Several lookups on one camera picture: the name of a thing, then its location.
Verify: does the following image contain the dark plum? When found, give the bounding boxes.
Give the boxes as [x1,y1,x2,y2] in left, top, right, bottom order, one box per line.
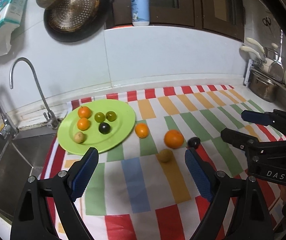
[187,137,200,150]
[99,122,111,134]

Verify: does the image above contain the large orange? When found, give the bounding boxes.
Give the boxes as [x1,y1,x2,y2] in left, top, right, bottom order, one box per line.
[164,129,184,149]

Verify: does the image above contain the brown kiwi fruit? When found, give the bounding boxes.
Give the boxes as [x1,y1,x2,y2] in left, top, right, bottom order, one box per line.
[156,148,173,163]

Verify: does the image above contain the beige longan fruit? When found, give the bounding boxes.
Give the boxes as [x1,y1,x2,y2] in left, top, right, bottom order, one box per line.
[74,132,86,144]

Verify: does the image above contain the small orange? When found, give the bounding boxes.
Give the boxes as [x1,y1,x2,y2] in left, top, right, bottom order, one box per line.
[135,123,149,139]
[77,118,91,131]

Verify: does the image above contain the orange with stem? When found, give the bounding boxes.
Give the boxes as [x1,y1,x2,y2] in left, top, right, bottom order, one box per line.
[77,106,92,119]

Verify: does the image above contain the green grape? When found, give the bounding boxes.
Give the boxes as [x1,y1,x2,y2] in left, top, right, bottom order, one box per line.
[106,111,117,122]
[94,112,106,123]

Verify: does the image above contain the steel cooking pot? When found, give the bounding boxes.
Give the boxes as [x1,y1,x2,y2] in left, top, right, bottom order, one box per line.
[248,69,279,102]

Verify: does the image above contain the metal spatula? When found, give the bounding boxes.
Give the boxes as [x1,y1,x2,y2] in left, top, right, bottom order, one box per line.
[268,29,285,82]

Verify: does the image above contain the stainless steel sink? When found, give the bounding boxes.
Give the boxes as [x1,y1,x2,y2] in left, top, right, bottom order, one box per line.
[0,133,55,222]

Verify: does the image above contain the slim gooseneck faucet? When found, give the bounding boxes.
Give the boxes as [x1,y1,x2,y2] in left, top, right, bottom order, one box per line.
[9,57,61,130]

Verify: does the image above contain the black scissors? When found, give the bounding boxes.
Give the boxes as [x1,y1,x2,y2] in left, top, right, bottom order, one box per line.
[262,17,272,33]

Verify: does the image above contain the colourful striped tablecloth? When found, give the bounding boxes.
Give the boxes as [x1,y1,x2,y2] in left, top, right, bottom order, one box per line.
[40,84,286,240]

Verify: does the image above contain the green plate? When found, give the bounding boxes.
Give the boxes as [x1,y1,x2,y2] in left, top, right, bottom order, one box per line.
[57,99,136,155]

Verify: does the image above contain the white soap dispenser bottle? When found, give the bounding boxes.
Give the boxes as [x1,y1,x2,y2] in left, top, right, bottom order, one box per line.
[131,0,150,27]

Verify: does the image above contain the black frying pan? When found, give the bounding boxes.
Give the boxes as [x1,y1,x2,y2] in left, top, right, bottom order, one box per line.
[44,0,112,42]

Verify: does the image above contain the white knife handle lower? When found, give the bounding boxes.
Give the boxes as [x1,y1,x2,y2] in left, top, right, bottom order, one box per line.
[240,45,262,60]

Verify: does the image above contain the white knife handle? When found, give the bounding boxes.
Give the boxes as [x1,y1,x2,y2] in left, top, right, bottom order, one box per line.
[240,45,262,60]
[246,37,265,55]

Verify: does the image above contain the white knife handle upper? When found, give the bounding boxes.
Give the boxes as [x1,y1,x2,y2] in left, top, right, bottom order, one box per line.
[246,37,265,55]

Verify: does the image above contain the dark wooden window frame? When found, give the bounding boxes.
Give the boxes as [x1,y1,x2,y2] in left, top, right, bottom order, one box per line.
[105,0,245,42]

